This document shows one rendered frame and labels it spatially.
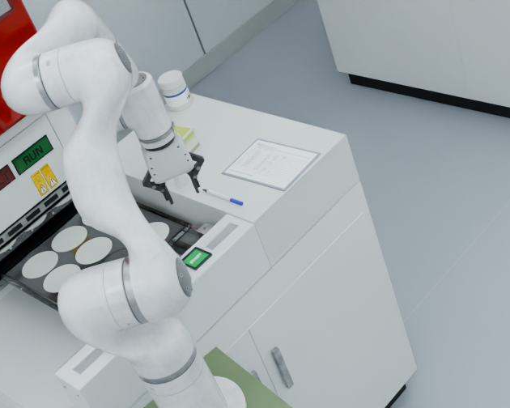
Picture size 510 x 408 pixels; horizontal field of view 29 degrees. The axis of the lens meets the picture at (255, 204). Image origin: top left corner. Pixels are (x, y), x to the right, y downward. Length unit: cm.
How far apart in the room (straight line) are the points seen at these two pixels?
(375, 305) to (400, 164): 127
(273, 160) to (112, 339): 84
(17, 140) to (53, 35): 80
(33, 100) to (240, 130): 95
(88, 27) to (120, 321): 54
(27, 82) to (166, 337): 51
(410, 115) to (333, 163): 177
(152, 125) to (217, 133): 47
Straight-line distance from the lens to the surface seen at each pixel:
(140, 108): 211
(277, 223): 229
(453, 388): 303
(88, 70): 167
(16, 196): 258
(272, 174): 235
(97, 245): 250
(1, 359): 247
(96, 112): 166
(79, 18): 181
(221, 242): 222
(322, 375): 262
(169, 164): 221
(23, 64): 173
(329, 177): 239
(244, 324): 232
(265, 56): 489
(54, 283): 245
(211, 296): 221
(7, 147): 253
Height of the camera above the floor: 231
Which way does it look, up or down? 36 degrees down
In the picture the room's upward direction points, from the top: 22 degrees counter-clockwise
